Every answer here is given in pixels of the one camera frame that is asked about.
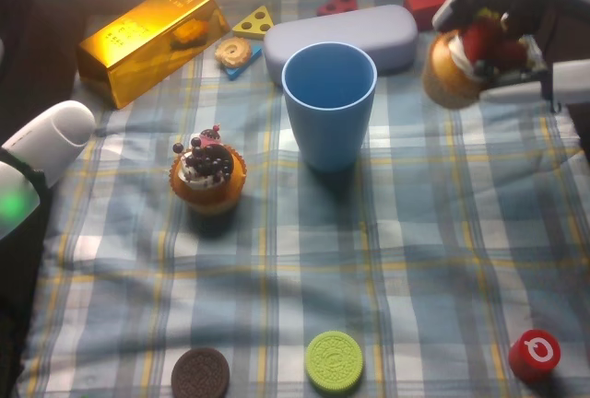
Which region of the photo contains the yellow triangle block with holes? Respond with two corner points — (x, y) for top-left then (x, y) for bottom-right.
(232, 5), (276, 40)

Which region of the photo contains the lavender glasses case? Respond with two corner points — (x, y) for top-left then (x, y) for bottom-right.
(263, 4), (419, 88)

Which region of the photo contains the chocolate ball topped toy cupcake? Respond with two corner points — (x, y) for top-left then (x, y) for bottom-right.
(170, 123), (248, 216)

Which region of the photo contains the blue triangle block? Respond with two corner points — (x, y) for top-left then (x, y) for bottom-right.
(225, 43), (264, 81)

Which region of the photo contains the strawberry topped toy cupcake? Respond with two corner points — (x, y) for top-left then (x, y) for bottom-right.
(421, 18), (531, 110)

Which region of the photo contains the red triangle block with holes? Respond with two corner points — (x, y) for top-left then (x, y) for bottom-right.
(316, 0), (360, 17)

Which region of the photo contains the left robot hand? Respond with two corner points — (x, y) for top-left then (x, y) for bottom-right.
(0, 99), (97, 242)

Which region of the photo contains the blue plastic cup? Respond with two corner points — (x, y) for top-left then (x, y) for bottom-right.
(281, 41), (379, 172)

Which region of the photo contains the red cylinder with white print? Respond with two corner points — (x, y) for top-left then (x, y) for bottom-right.
(508, 328), (562, 383)

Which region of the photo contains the brown sandwich cookie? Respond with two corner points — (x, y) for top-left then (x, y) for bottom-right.
(171, 346), (230, 398)

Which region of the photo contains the red rectangular block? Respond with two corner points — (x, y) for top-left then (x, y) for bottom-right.
(404, 0), (458, 31)

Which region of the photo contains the green sandwich cookie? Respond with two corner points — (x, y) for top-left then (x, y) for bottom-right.
(305, 330), (365, 393)

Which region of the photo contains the shiny gold bar box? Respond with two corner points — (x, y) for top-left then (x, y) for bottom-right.
(76, 0), (231, 110)

